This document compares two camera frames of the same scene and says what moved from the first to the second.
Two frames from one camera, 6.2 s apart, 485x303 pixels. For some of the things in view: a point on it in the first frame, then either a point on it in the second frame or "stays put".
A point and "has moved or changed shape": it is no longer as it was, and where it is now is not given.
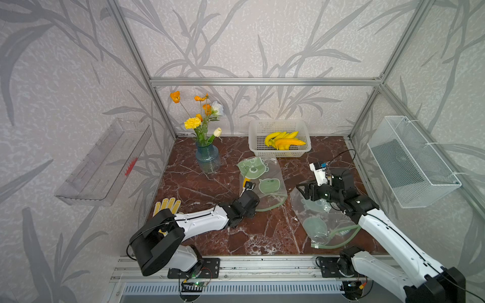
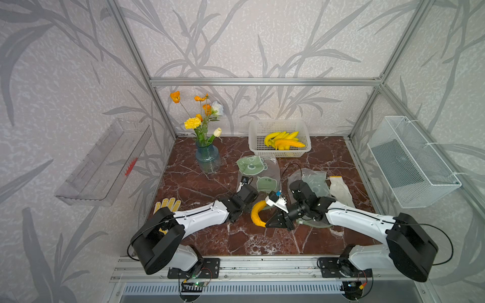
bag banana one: [290, 136] stays put
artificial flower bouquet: [199, 123] stays put
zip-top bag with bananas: [326, 226] to [316, 180]
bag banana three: [245, 180] has moved or changed shape
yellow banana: [278, 137] stays put
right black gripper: [310, 187] to [280, 219]
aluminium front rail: [127, 269] stays put
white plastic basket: [259, 129] stays put
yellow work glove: [172, 204] stays put
